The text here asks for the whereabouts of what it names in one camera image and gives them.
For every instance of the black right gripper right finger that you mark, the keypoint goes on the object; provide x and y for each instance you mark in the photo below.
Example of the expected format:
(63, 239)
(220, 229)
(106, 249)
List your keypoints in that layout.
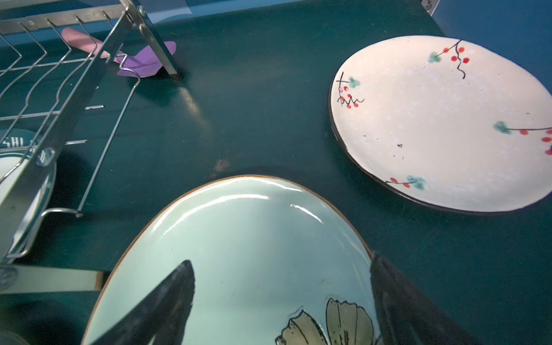
(405, 315)

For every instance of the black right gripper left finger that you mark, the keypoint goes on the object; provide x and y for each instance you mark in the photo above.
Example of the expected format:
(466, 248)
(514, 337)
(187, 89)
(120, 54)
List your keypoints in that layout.
(160, 317)

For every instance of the stainless steel dish rack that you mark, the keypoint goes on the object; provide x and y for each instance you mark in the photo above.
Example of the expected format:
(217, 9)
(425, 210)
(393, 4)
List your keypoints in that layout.
(46, 85)

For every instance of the light green flower plate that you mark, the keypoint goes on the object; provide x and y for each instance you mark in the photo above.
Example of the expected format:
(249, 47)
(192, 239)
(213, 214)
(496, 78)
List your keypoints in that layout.
(274, 263)

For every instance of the white red-berry plate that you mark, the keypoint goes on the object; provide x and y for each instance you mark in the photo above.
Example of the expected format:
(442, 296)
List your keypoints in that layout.
(445, 123)

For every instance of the green rim lettered plate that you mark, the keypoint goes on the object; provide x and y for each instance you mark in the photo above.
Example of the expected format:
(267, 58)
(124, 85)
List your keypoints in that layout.
(12, 151)

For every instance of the pink purple silicone spatula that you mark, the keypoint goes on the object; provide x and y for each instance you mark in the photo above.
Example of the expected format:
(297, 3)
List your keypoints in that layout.
(144, 64)

